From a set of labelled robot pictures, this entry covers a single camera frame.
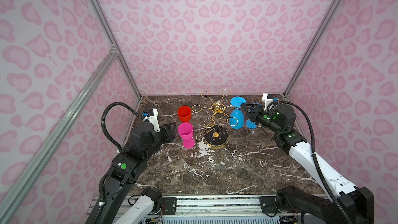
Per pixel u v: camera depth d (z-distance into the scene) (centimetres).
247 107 69
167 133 56
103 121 41
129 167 42
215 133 95
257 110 64
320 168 45
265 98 68
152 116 57
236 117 83
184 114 88
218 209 73
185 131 85
